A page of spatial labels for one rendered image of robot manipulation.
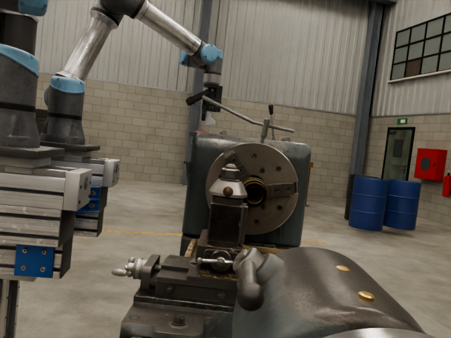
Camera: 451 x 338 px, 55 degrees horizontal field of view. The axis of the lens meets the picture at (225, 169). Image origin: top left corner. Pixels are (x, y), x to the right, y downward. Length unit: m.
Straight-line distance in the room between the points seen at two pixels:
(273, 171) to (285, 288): 1.18
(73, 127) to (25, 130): 0.49
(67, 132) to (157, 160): 9.96
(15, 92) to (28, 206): 0.27
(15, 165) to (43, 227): 0.15
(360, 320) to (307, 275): 0.06
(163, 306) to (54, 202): 0.39
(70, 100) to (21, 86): 0.49
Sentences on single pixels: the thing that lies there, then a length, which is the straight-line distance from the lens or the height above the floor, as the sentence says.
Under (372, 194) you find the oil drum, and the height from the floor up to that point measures 0.62.
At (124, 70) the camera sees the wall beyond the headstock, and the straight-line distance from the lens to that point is 11.60.
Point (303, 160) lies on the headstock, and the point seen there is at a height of 1.19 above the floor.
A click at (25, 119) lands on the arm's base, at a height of 1.23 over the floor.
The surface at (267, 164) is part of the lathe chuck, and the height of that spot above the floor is 1.17.
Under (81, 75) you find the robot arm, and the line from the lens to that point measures 1.77.
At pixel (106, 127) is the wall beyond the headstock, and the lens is 11.45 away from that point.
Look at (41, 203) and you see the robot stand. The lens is 1.10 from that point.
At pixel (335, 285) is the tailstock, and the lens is 0.29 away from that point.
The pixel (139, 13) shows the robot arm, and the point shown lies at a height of 1.66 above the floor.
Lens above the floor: 1.23
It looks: 3 degrees down
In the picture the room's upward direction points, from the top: 6 degrees clockwise
